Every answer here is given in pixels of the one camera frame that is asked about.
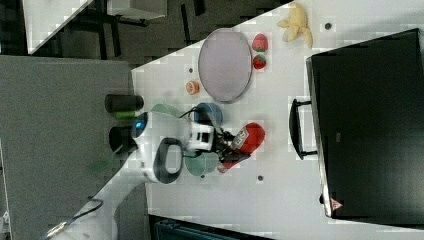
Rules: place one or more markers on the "orange slice toy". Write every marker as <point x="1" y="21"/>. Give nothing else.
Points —
<point x="192" y="87"/>

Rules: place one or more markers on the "peeled banana toy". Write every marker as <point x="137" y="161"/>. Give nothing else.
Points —
<point x="296" y="23"/>

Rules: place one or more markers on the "silver black toaster oven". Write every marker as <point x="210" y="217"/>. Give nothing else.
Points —
<point x="367" y="102"/>

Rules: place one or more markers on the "black cylindrical container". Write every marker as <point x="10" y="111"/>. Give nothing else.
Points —
<point x="123" y="103"/>

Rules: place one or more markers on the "red ketchup bottle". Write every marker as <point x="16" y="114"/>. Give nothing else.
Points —
<point x="247" y="140"/>

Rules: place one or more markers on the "grey round plate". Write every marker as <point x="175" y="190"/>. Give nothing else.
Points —
<point x="225" y="65"/>

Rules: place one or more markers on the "green vegetable toy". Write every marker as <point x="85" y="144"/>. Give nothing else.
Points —
<point x="125" y="115"/>

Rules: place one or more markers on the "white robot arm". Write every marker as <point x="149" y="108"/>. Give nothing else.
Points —
<point x="154" y="134"/>

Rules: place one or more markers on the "pink green strawberry toy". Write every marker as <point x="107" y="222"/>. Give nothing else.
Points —
<point x="260" y="43"/>

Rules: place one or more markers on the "blue bowl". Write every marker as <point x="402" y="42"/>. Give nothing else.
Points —
<point x="203" y="112"/>

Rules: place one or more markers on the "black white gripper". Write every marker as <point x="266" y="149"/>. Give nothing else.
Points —
<point x="208" y="138"/>

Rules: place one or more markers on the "green cup with handle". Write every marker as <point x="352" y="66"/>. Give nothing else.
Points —
<point x="202" y="164"/>

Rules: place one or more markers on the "blue metal frame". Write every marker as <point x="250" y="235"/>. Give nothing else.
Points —
<point x="170" y="229"/>

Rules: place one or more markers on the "red strawberry toy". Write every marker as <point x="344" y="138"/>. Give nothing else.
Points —
<point x="259" y="62"/>

